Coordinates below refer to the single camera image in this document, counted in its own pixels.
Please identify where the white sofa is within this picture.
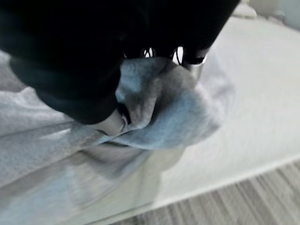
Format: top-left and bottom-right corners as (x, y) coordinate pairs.
(86, 4), (300, 225)

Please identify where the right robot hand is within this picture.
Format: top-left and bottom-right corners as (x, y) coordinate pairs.
(0, 0), (241, 137)

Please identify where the light grey fleece garment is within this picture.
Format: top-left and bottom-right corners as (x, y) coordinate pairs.
(0, 50), (235, 225)

